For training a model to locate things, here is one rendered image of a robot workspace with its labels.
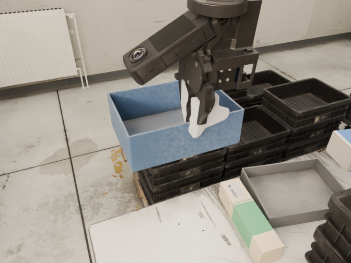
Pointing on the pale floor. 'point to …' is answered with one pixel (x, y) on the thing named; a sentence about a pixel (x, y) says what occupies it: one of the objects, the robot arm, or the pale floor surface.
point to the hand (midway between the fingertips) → (189, 130)
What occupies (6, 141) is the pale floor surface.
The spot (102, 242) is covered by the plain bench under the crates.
